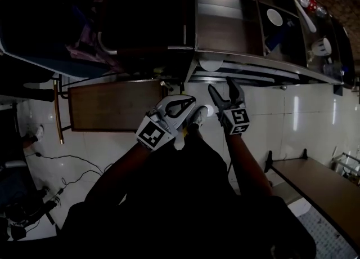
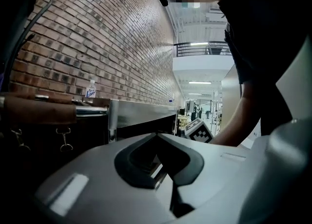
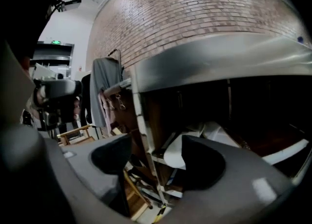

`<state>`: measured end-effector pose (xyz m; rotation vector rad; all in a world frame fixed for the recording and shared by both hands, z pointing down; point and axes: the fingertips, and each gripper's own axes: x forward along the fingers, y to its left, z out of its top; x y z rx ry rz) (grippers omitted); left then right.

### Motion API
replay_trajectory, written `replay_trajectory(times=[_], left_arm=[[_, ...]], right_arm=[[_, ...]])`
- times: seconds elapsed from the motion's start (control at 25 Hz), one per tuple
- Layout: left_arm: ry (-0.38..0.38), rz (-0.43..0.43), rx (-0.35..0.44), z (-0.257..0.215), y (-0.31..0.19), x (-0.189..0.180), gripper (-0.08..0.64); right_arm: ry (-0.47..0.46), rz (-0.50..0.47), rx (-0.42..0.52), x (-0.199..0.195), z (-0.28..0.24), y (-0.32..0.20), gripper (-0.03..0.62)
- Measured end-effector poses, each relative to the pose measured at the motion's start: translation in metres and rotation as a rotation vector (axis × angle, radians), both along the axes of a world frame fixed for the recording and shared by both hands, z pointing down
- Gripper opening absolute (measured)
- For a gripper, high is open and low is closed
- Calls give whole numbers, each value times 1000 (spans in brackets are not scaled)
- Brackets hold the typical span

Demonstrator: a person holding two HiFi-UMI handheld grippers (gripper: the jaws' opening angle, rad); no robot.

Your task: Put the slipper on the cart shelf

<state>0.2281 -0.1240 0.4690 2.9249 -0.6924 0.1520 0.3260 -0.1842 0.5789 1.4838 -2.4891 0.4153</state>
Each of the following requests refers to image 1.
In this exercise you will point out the white spoon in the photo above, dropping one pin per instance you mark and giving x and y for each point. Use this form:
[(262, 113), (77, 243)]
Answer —
[(308, 21)]

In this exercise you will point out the wooden bench with black legs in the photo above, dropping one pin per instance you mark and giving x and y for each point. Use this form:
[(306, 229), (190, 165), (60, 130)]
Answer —
[(323, 184)]

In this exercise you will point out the clear drinking glass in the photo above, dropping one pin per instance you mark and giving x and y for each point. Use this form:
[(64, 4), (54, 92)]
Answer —
[(333, 69)]

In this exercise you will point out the black stand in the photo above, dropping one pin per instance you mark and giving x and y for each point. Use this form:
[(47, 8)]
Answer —
[(338, 90)]

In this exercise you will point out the white plate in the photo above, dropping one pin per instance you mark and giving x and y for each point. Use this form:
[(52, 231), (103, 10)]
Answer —
[(274, 17)]

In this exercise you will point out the white striped cup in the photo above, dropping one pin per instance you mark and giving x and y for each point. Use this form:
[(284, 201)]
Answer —
[(322, 46)]

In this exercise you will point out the person's left forearm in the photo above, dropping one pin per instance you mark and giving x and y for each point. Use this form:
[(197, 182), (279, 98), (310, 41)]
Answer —
[(121, 170)]

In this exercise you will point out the person's right forearm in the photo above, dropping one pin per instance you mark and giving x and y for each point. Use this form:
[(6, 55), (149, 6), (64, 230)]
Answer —
[(247, 162)]

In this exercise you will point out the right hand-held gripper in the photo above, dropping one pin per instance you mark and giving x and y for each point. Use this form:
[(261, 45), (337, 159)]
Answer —
[(237, 120)]

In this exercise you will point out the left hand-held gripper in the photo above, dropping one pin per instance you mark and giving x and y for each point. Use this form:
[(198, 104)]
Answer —
[(152, 135)]

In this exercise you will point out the wooden platform trolley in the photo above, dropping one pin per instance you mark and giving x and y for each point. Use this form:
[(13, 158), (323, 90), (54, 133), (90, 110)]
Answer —
[(112, 106)]

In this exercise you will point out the plastic bottle with red label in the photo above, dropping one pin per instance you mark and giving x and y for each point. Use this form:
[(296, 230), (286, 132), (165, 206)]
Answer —
[(310, 4)]

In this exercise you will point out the person's white sneaker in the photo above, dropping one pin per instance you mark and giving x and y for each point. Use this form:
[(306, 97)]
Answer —
[(199, 114)]

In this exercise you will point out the white box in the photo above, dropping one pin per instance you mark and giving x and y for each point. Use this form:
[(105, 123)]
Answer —
[(292, 201)]

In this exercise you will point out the person's black clothes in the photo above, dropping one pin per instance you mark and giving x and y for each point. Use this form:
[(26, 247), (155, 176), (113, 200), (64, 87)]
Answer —
[(182, 204)]

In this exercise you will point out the grey chair armrest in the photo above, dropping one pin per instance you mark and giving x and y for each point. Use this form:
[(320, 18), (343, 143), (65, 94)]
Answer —
[(15, 164)]

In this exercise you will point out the lilac hanging garment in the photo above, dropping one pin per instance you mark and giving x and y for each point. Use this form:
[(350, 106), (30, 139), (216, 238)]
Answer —
[(84, 41)]

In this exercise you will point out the metal kitchen rack shelf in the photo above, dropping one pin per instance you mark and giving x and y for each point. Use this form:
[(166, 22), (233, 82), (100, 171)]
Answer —
[(225, 32)]

